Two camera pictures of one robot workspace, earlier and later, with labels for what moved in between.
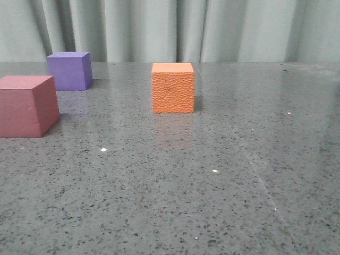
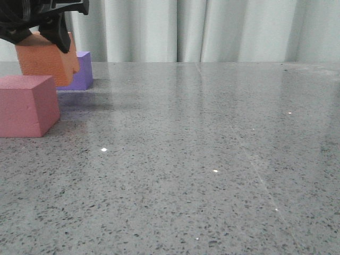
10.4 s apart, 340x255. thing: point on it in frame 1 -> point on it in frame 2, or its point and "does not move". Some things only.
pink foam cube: [29, 106] does not move
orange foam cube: [172, 87] -> [39, 56]
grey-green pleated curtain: [172, 31] does not move
